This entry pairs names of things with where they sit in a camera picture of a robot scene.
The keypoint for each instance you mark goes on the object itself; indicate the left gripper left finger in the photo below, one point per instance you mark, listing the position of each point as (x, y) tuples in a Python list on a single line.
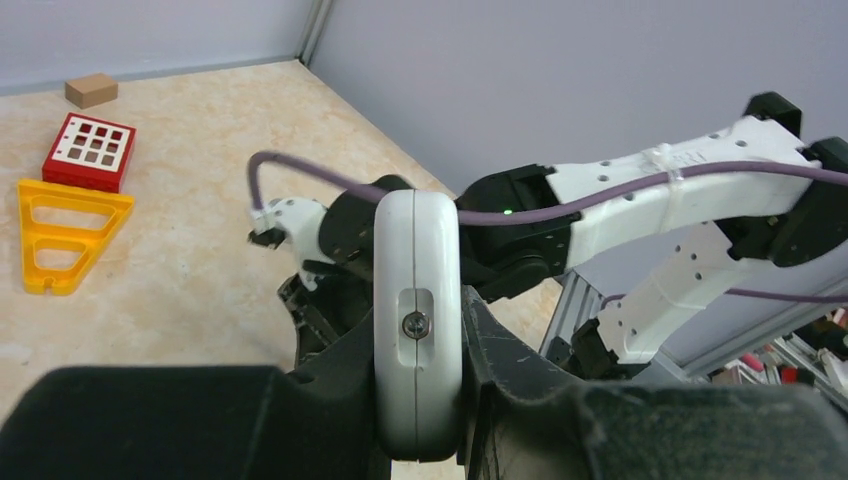
[(202, 422)]

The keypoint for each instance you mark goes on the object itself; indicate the small wooden block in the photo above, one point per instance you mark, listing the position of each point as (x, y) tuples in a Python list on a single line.
[(92, 90)]

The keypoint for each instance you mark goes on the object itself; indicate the red toy block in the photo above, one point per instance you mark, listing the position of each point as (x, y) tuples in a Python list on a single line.
[(90, 153)]

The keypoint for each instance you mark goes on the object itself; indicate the white remote control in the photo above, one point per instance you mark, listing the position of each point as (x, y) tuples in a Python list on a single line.
[(417, 325)]

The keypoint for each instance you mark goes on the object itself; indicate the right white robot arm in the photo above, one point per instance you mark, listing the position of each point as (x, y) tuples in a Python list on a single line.
[(749, 192)]

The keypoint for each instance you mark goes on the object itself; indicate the yellow triangle toy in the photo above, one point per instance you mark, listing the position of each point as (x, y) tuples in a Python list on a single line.
[(88, 243)]

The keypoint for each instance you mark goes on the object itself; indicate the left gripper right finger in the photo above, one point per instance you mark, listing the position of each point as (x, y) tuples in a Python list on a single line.
[(529, 419)]

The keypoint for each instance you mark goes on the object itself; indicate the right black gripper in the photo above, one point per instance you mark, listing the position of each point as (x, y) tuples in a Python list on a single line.
[(338, 303)]

